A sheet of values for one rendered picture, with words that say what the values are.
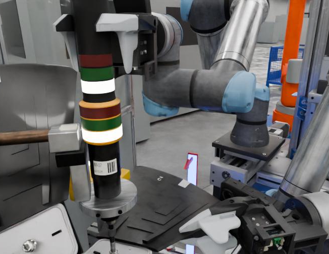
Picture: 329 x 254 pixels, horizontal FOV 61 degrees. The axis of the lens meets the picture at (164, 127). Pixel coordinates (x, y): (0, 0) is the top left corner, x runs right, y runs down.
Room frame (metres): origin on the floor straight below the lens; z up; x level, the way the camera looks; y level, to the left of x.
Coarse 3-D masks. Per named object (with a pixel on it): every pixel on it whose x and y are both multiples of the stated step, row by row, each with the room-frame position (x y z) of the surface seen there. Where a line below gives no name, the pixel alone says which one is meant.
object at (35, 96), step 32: (32, 64) 0.43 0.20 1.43; (0, 96) 0.37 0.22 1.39; (32, 96) 0.38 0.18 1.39; (64, 96) 0.40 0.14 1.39; (0, 128) 0.34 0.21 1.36; (32, 128) 0.34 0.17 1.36; (0, 160) 0.31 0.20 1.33; (32, 160) 0.31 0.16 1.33; (0, 192) 0.28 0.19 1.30; (32, 192) 0.28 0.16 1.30; (64, 192) 0.29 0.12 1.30; (0, 224) 0.26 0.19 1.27
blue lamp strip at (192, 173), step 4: (188, 156) 0.61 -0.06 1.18; (192, 156) 0.61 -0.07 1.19; (196, 156) 0.60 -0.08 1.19; (196, 160) 0.60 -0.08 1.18; (192, 164) 0.61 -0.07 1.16; (196, 164) 0.60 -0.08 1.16; (192, 168) 0.61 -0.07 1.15; (188, 172) 0.61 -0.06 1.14; (192, 172) 0.61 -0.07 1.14; (188, 176) 0.61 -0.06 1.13; (192, 176) 0.61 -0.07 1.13; (188, 180) 0.61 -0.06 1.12; (192, 180) 0.61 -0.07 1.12; (188, 248) 0.61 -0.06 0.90; (192, 248) 0.60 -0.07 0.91; (188, 252) 0.61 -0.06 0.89; (192, 252) 0.60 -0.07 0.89
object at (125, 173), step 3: (90, 171) 0.74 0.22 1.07; (123, 171) 0.74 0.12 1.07; (126, 171) 0.74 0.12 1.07; (129, 171) 0.75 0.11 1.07; (90, 174) 0.72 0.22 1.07; (123, 174) 0.72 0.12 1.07; (126, 174) 0.73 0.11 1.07; (129, 174) 0.75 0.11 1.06; (90, 177) 0.71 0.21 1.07; (123, 177) 0.72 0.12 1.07; (126, 177) 0.73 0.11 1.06; (129, 177) 0.75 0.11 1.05; (69, 189) 0.72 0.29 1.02; (72, 189) 0.72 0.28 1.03; (69, 192) 0.72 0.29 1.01; (72, 192) 0.72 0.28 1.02; (72, 195) 0.72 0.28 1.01; (72, 198) 0.72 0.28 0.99
